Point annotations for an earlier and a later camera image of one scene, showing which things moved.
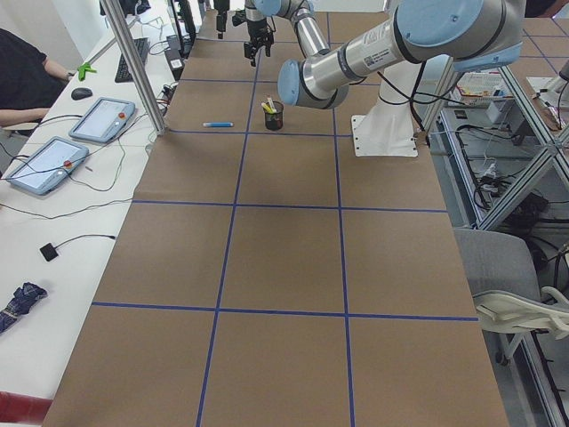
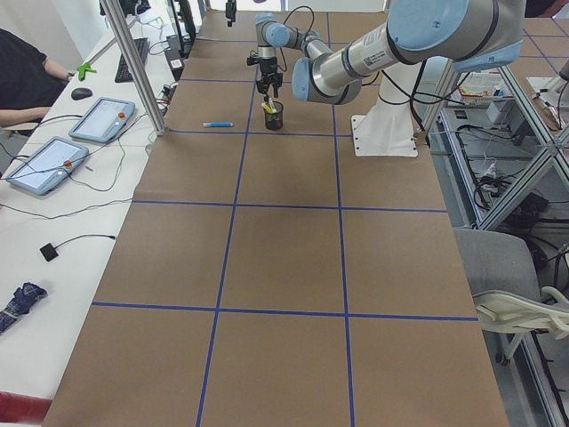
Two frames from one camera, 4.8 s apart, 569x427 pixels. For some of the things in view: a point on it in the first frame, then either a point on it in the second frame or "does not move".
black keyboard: (123, 73) does not move
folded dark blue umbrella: (22, 302) does not move
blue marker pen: (218, 124) does not move
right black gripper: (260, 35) -> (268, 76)
